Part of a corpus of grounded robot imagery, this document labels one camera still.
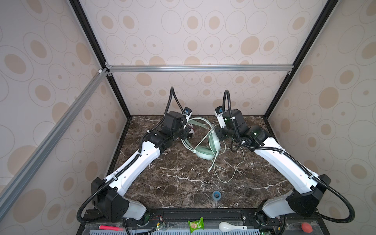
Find left diagonal aluminium rail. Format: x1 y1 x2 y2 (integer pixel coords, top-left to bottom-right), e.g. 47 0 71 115
1 68 109 220

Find blue tape roll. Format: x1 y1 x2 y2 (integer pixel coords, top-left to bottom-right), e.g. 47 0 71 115
212 191 221 201

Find green headphone cable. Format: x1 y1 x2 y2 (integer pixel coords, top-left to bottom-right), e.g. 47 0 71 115
192 123 246 184

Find white black headphones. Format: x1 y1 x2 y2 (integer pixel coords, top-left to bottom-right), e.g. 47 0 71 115
187 124 195 139

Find red ball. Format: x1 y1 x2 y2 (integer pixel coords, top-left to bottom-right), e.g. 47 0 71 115
301 222 313 234

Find pink marker pen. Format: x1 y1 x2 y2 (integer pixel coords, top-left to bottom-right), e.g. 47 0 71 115
99 225 125 232

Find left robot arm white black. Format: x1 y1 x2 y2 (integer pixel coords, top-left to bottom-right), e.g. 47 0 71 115
76 87 192 224

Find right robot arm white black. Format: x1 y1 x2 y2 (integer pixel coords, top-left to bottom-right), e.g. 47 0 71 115
215 90 355 226

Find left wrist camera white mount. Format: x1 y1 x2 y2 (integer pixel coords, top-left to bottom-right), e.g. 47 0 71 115
183 107 192 129

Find green snack packet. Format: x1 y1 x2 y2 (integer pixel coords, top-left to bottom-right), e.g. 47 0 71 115
188 217 205 234

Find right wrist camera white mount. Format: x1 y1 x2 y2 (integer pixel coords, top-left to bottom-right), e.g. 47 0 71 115
214 106 226 129

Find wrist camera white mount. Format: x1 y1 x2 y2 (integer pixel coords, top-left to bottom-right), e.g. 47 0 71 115
183 107 192 129
214 106 226 129

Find green headphones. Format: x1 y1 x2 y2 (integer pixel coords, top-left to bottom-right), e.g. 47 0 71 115
181 117 221 161

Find horizontal aluminium rail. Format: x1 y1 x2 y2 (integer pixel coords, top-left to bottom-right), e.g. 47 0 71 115
108 64 294 73

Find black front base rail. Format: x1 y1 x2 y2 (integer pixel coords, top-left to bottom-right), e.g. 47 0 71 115
77 209 329 235

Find white ceramic spoon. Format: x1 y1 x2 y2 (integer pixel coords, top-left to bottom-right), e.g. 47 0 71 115
218 222 248 233

